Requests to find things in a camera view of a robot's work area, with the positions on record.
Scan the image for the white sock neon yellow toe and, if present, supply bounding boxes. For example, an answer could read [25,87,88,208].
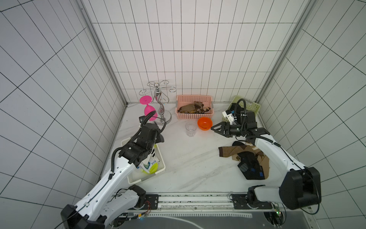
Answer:
[137,148,160,174]

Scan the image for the brown tan knit sock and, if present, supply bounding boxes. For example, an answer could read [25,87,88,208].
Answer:
[177,101,211,114]
[218,142,256,161]

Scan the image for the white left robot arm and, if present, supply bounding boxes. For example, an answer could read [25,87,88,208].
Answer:
[61,112,165,229]

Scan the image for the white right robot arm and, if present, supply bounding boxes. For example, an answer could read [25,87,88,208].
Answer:
[211,110,321,210]

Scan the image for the green perforated plastic basket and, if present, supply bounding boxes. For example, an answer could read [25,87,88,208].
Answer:
[222,95,261,124]

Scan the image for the white perforated plastic basket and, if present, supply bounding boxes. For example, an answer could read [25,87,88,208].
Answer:
[127,144,166,185]

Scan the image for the pink perforated plastic basket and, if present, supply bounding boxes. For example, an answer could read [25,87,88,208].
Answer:
[175,95,214,119]

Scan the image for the brown tan striped sock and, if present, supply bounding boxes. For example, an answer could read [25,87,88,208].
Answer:
[252,146,270,179]

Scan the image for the black sock blue squares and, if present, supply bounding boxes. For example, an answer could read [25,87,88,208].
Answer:
[238,151,265,180]

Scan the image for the orange plastic bowl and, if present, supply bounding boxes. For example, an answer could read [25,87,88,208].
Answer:
[197,117,213,131]

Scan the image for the chrome glass holder stand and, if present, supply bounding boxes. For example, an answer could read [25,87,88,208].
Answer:
[139,80,176,126]

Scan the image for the pink plastic wine glass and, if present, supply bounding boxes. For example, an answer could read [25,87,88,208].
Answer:
[140,95,157,121]

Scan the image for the clear plastic cup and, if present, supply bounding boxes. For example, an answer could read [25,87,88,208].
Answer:
[185,120,197,137]

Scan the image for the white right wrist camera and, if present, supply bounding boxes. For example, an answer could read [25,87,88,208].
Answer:
[222,110,236,125]

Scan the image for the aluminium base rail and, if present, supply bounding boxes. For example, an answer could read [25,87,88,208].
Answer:
[102,192,291,219]

